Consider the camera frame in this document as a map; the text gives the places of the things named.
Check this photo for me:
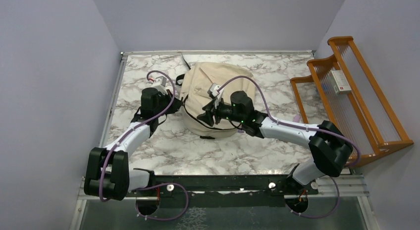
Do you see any wooden shelf rack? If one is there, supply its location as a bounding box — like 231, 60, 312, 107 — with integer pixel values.
290, 36, 414, 167

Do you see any purple cable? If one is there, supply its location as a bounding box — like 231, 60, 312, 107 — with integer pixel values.
98, 70, 190, 222
216, 75, 362, 219

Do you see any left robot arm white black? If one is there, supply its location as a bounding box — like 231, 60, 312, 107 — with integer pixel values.
83, 88, 183, 202

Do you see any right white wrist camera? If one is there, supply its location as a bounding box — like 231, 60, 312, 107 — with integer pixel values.
208, 83, 223, 99

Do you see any cream canvas backpack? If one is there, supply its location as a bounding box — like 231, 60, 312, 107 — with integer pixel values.
176, 57, 256, 139

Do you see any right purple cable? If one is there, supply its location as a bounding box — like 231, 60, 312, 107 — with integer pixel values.
216, 75, 362, 219

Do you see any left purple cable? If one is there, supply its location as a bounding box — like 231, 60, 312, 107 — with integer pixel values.
98, 70, 190, 222

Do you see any pink highlighter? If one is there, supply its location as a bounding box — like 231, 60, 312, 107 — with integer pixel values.
293, 115, 301, 122

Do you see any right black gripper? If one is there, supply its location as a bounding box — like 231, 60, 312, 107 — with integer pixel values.
197, 96, 244, 127

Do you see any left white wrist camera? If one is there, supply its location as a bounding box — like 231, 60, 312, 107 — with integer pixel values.
149, 76, 167, 94

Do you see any small white box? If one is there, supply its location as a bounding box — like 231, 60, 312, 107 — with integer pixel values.
328, 70, 352, 95

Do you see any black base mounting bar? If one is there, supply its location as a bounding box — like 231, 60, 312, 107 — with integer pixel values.
90, 168, 329, 210

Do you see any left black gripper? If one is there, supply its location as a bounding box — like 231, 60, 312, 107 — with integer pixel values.
154, 89, 184, 117

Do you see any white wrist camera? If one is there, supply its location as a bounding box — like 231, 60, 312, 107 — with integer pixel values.
208, 83, 223, 99
149, 76, 167, 94

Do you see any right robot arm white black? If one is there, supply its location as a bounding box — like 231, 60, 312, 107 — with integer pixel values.
197, 91, 353, 194

